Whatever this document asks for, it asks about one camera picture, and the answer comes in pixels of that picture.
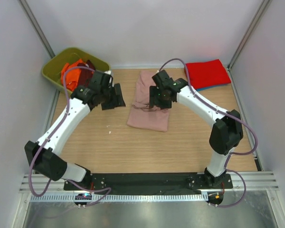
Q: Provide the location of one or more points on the aluminium corner post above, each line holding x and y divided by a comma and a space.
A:
250, 30
37, 28

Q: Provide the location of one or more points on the right aluminium corner post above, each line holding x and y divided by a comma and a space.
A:
250, 30

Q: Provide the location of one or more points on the maroon t shirt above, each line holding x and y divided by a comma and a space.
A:
85, 74

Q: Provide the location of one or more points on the green plastic bin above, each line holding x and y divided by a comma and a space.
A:
52, 70

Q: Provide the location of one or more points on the aluminium frame rail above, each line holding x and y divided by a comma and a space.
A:
259, 180

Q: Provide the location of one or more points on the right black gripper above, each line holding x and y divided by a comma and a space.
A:
155, 101

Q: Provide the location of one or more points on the pink t shirt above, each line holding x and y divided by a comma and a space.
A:
141, 115

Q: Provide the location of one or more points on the folded blue t shirt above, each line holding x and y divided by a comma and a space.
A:
209, 87

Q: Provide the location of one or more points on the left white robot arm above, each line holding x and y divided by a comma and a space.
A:
44, 155

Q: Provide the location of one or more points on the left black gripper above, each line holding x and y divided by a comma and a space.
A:
117, 101

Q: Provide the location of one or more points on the slotted cable duct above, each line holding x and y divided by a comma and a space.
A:
85, 197

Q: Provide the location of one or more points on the folded red t shirt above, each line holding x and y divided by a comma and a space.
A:
203, 74

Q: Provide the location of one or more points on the orange t shirt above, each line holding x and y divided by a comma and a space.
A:
73, 77

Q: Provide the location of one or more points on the left aluminium corner post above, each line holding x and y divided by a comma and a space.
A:
37, 28

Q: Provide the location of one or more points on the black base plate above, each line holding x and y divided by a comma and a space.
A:
151, 183

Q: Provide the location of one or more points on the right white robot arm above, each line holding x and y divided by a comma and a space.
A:
226, 132

